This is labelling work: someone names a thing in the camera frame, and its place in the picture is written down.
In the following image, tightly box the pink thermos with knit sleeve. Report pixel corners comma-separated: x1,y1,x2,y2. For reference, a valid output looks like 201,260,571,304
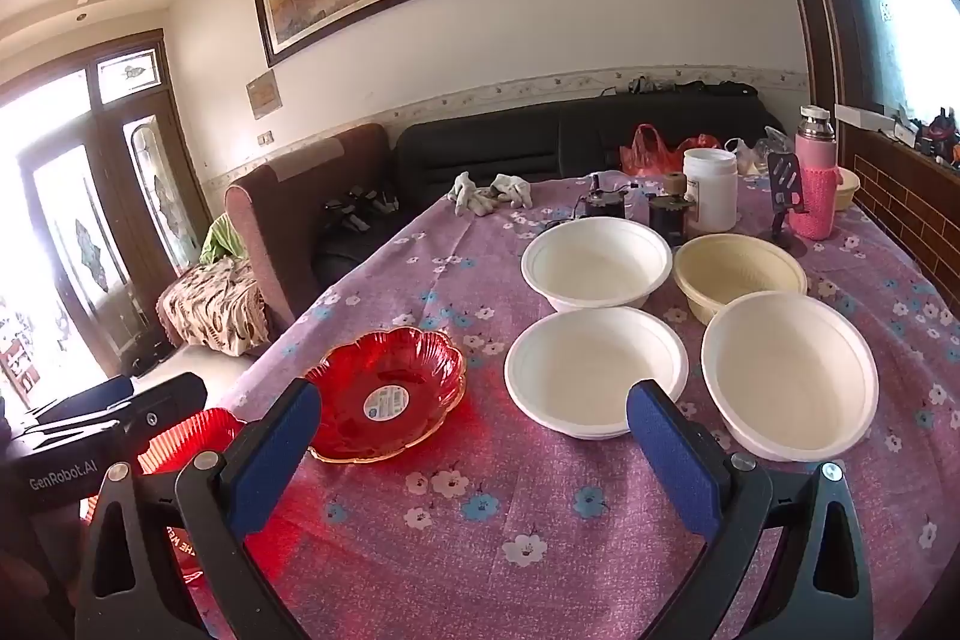
787,105,842,241

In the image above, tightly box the wooden glass door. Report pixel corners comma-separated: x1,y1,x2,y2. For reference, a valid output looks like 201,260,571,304
0,29,215,386

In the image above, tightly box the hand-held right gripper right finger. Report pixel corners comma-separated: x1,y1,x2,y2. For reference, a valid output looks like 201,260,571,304
627,377,876,640

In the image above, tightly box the white foam bowl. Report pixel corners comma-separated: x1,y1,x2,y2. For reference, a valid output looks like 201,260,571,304
504,308,689,442
701,290,880,463
521,216,674,313

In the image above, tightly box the black leather sofa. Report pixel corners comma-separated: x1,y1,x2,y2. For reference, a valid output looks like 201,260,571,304
311,85,785,311

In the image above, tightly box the red plastic bag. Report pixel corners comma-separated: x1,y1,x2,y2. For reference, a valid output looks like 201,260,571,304
619,122,721,176

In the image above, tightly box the purple floral tablecloth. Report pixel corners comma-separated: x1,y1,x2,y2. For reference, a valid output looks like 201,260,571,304
199,171,960,640

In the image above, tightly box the small wall plaque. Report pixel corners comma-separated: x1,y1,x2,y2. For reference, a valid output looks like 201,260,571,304
246,70,282,121

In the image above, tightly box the brown armchair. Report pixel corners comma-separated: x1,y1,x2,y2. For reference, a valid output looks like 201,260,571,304
225,122,395,330

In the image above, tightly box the clear plastic bag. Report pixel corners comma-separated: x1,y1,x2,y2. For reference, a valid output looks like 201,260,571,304
724,136,796,176

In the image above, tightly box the green cloth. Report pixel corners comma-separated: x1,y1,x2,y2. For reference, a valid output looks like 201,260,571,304
199,212,248,266

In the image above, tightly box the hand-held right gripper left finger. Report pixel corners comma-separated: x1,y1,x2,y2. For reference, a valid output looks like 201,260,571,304
73,377,323,640

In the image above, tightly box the white plastic jar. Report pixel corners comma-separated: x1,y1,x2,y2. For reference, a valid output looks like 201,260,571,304
682,148,740,235

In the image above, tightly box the yellow plastic bowl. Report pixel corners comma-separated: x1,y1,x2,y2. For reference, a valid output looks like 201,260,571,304
834,166,862,212

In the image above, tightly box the patterned footstool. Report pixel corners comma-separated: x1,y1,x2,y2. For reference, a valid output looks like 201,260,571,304
156,254,272,357

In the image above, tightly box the black bag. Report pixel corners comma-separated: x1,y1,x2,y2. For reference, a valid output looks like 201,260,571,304
675,80,758,101

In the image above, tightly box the wooden glass display cabinet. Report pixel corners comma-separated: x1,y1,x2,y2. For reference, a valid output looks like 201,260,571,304
750,0,960,311

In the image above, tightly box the black phone stand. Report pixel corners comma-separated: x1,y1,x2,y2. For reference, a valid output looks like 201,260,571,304
765,151,809,251

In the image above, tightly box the black and white bundle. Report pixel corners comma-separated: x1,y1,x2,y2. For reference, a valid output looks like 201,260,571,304
322,186,398,232

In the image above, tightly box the black cylinder can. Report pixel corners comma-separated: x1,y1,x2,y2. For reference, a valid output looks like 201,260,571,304
646,194,695,247

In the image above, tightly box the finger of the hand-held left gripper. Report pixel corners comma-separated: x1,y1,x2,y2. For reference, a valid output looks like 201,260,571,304
124,372,209,442
30,377,136,425

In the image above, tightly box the cream plastic bowl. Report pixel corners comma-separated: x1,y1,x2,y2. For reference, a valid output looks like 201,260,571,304
673,233,809,326

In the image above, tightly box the red flower-shaped glass plate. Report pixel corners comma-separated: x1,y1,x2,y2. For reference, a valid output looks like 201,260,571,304
304,325,467,463

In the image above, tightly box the white work glove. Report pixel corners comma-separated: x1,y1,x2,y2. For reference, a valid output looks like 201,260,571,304
448,171,496,215
491,173,535,208

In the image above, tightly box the red ribbed glass plate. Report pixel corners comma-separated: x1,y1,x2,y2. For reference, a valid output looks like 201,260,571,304
88,407,247,521

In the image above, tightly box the black motor with cables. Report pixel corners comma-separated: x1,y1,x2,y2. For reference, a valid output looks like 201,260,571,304
576,173,638,221

